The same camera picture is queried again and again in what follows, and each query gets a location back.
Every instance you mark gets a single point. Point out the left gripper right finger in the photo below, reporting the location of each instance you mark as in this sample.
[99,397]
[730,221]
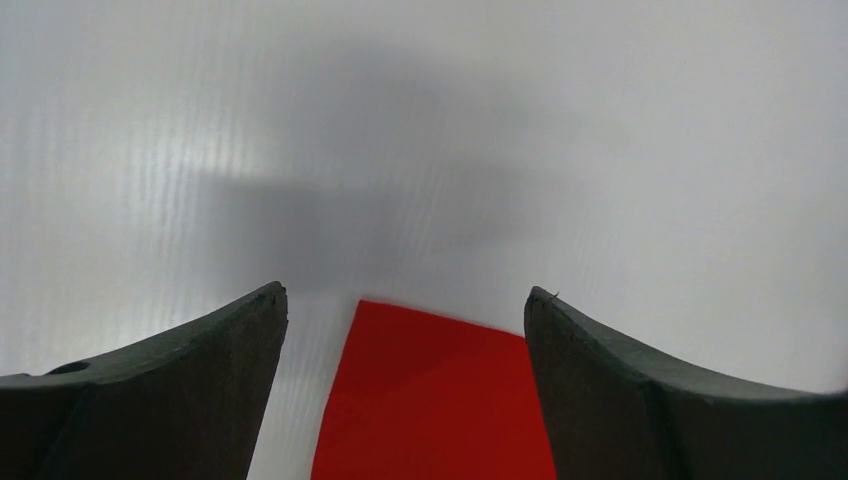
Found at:
[616,408]

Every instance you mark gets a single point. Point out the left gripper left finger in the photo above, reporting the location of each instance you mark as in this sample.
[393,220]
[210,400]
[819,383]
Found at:
[187,403]

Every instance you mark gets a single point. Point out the red t shirt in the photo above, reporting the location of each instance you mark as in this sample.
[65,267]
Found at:
[423,396]

